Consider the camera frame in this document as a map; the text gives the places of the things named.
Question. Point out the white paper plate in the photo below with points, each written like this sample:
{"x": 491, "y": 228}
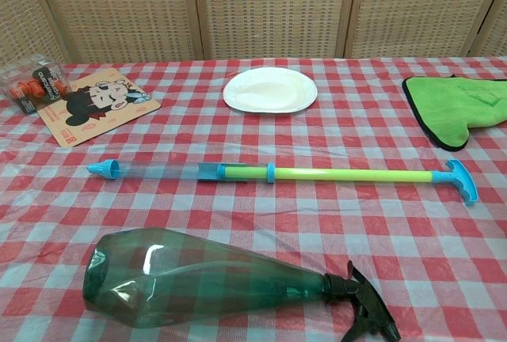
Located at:
{"x": 269, "y": 90}

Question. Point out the red white checkered tablecloth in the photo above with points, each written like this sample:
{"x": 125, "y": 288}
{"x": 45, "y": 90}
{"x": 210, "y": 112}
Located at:
{"x": 277, "y": 223}

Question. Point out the clear syringe barrel blue nozzle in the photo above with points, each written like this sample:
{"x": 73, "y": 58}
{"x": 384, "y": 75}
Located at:
{"x": 104, "y": 169}

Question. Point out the green microfibre cloth black trim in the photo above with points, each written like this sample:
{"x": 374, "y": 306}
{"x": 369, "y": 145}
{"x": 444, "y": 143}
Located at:
{"x": 467, "y": 106}

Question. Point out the woven bamboo folding screen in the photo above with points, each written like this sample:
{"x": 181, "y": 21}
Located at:
{"x": 269, "y": 9}

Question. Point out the green spray bottle black trigger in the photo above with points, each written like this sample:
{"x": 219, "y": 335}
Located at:
{"x": 190, "y": 278}

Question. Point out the clear package orange items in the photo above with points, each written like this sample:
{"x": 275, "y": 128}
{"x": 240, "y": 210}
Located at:
{"x": 31, "y": 88}

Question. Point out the cartoon girl mouse pad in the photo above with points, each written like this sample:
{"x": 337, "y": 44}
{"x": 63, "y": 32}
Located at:
{"x": 99, "y": 104}

